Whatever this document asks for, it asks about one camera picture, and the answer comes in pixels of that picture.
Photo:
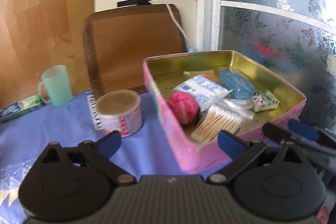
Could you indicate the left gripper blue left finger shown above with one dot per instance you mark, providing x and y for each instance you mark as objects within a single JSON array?
[{"x": 98, "y": 153}]

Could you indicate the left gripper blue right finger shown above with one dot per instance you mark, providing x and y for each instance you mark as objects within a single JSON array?
[{"x": 242, "y": 153}]

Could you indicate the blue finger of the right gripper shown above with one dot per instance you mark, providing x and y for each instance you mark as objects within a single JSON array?
[
  {"x": 310, "y": 132},
  {"x": 281, "y": 135}
]

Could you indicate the green white small box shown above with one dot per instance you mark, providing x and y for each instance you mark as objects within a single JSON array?
[{"x": 264, "y": 100}]

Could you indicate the cotton swab bag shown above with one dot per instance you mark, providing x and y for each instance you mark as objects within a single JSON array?
[{"x": 221, "y": 116}]

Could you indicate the blue plastic case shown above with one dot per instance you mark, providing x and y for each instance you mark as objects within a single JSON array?
[{"x": 240, "y": 86}]

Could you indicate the pink yarn ball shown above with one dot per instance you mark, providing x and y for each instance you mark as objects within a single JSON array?
[{"x": 183, "y": 106}]

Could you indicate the blue white tissue packet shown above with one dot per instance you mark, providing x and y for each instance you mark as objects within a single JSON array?
[{"x": 201, "y": 89}]

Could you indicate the pink biscuit tin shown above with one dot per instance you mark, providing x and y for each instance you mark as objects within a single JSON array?
[{"x": 163, "y": 73}]

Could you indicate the blue patterned tablecloth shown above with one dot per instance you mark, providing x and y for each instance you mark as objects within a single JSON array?
[{"x": 24, "y": 138}]

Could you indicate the mint green plastic cup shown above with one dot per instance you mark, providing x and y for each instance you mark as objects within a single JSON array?
[{"x": 57, "y": 86}]

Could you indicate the green toothpaste box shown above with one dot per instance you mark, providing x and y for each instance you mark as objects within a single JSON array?
[{"x": 21, "y": 108}]

